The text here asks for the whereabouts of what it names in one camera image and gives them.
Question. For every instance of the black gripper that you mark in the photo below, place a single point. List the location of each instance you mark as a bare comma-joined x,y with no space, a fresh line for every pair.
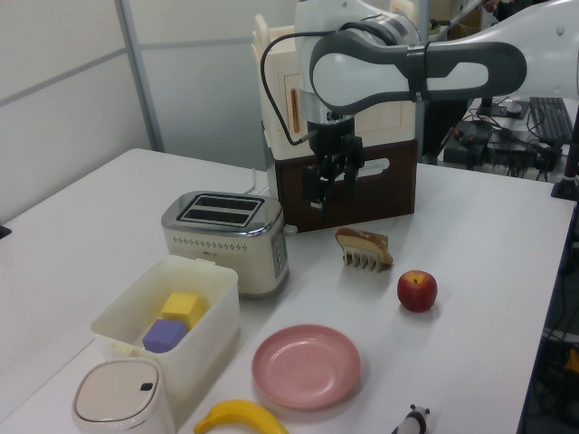
335,142

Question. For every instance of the toasted bread slice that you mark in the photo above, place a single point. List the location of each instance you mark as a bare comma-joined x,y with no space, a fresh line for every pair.
364,244

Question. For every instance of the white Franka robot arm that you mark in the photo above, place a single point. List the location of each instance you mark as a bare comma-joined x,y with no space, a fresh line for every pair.
344,72

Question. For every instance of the cream and chrome toaster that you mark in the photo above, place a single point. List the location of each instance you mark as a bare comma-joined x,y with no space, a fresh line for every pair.
226,248

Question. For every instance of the brown wooden drawer box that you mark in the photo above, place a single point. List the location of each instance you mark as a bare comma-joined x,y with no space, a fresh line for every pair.
384,194

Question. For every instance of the silver toast rack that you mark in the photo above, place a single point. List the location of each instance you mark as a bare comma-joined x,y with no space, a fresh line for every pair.
362,264

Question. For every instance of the red apple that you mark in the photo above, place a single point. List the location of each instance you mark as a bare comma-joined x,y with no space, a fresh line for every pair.
417,291

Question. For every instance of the pink plate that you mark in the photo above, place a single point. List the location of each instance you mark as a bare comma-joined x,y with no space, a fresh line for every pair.
305,366

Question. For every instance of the yellow cube block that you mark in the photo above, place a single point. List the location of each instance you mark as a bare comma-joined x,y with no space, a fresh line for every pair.
180,306

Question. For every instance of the white plastic storage box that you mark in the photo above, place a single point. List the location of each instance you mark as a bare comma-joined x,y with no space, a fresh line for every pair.
199,357

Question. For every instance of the black computer keyboard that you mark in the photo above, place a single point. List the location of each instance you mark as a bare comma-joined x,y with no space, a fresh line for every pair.
549,117

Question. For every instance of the purple cube block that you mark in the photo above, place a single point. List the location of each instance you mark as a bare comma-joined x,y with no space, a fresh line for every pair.
163,336

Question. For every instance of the black clamp pole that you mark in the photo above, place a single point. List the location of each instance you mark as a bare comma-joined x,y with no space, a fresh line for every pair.
571,167

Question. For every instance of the yellow banana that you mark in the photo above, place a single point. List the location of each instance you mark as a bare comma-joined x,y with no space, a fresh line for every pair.
244,413

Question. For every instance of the panda figure pen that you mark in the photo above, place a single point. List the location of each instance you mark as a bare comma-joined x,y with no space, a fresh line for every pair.
414,425

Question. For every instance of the small white desktop bin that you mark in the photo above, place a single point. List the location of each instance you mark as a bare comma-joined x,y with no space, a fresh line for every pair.
115,398

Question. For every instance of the black flat object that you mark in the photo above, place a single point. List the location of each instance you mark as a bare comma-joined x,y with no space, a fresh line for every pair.
4,232

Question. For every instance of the grey metal partition post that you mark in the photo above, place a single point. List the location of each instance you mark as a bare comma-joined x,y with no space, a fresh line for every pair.
145,90

